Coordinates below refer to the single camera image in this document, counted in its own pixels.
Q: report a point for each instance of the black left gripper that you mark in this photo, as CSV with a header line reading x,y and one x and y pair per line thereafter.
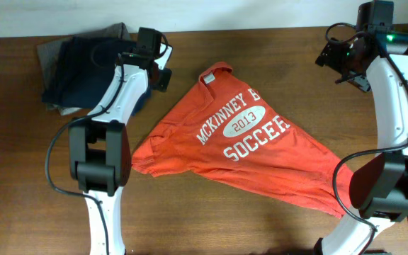
x,y
161,83

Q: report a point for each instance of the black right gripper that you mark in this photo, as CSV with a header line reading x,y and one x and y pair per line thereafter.
x,y
333,61

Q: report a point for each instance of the navy garment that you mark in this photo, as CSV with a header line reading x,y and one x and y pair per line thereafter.
x,y
84,71

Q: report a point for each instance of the red soccer t-shirt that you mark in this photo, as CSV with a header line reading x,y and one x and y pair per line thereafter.
x,y
224,131

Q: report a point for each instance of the grey garment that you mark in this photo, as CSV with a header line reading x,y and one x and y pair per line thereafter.
x,y
48,53

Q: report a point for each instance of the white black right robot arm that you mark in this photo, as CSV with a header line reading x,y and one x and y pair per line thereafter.
x,y
378,191

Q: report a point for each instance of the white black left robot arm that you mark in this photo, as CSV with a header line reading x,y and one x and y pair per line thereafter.
x,y
99,152

